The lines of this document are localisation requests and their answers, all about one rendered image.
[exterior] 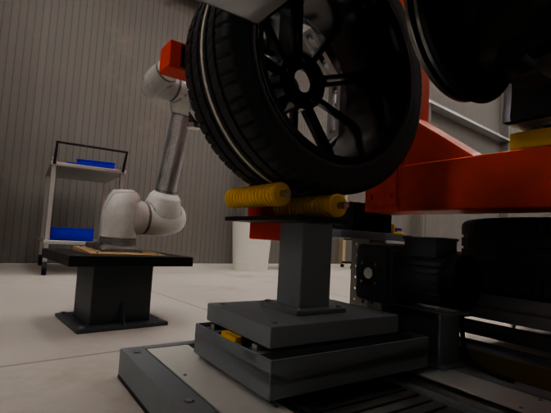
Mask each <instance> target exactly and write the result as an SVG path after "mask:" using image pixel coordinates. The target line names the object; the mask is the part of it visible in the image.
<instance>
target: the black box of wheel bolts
mask: <svg viewBox="0 0 551 413"><path fill-rule="evenodd" d="M348 204H349V207H348V209H347V210H346V212H345V213H344V215H343V216H341V217H338V218H335V219H343V220H348V225H335V229H346V230H356V231H367V232H377V233H388V234H390V233H391V219H392V215H384V214H377V213H370V212H365V202H364V201H363V202H362V201H360V202H352V201H350V202H348Z"/></svg>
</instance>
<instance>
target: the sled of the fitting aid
mask: <svg viewBox="0 0 551 413"><path fill-rule="evenodd" d="M428 343H429V337H427V336H423V335H420V334H415V333H411V332H408V331H404V327H402V326H399V327H398V332H397V333H390V334H378V335H372V336H366V337H360V338H348V339H341V340H335V341H329V342H323V343H311V344H304V345H298V346H292V347H280V348H274V349H269V348H267V347H264V346H262V345H260V344H258V343H255V342H254V341H252V340H249V339H247V338H245V337H243V336H241V335H239V334H236V333H234V332H232V331H230V330H228V329H225V328H223V327H221V326H220V325H218V324H214V323H212V322H202V323H196V326H195V339H194V352H195V353H196V354H198V355H199V356H201V357H202V358H204V359H205V360H207V361H209V362H210V363H212V364H213V365H214V366H216V367H217V368H219V369H220V370H222V371H224V372H225V373H227V374H228V375H229V376H231V377H232V378H234V379H236V380H237V381H239V382H240V383H241V384H243V385H244V386H246V387H247V388H249V389H251V390H253V391H254V392H255V393H257V394H258V395H260V396H261V397H263V398H265V399H266V400H268V401H269V402H270V401H274V400H279V399H282V398H287V397H293V396H297V395H301V394H304V393H311V392H315V391H319V390H323V389H327V388H333V387H338V386H341V385H345V384H352V383H356V382H360V381H364V380H368V379H374V378H379V377H382V376H386V375H390V374H397V373H401V372H404V371H409V370H415V369H419V368H423V367H427V366H428Z"/></svg>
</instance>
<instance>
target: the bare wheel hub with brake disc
mask: <svg viewBox="0 0 551 413"><path fill-rule="evenodd" d="M403 3H404V11H405V17H406V22H407V27H408V33H409V36H410V39H411V42H412V46H413V48H414V51H415V53H416V55H417V58H418V61H419V62H420V64H421V66H422V68H423V70H424V71H425V73H426V74H427V76H428V77H429V79H430V80H431V82H432V83H433V84H434V85H435V87H436V88H437V89H438V90H439V91H441V92H442V93H443V94H444V95H446V96H447V97H449V98H451V99H453V100H454V101H457V102H470V101H469V100H467V99H465V98H464V97H462V96H461V95H460V94H459V93H457V92H456V91H455V90H454V89H453V88H452V87H451V85H450V84H449V83H448V82H447V80H446V79H445V78H444V77H443V75H442V74H441V72H440V70H439V68H438V66H437V65H436V63H435V60H434V58H433V57H432V55H431V53H430V49H429V47H428V45H427V42H426V38H425V35H424V33H423V29H422V26H421V20H420V16H419V11H418V5H417V0H403Z"/></svg>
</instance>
